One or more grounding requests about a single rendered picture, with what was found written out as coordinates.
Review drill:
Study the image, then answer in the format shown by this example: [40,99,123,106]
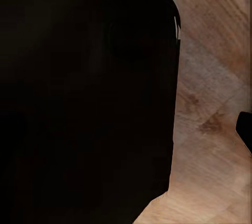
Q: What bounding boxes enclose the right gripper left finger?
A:
[0,112,27,173]

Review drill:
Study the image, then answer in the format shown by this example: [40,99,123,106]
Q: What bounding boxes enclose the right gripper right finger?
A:
[236,111,252,153]

